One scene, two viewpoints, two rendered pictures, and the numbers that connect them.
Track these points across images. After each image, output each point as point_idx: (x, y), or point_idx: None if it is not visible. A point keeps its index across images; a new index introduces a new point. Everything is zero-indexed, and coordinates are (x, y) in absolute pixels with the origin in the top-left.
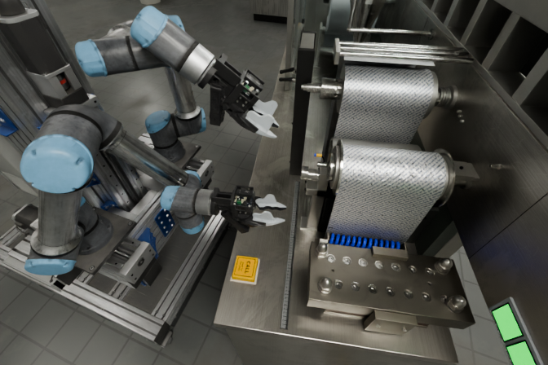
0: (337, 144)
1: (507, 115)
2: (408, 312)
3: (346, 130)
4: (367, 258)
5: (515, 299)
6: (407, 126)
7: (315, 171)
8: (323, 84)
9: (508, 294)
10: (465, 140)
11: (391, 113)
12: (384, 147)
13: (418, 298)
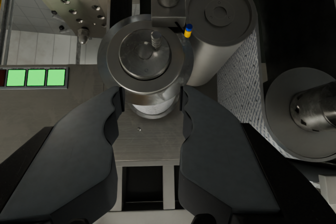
0: (185, 74)
1: (163, 156)
2: (55, 9)
3: (248, 57)
4: None
5: (65, 90)
6: (220, 96)
7: (168, 1)
8: (329, 125)
9: (70, 86)
10: (183, 114)
11: (229, 109)
12: (202, 75)
13: (74, 16)
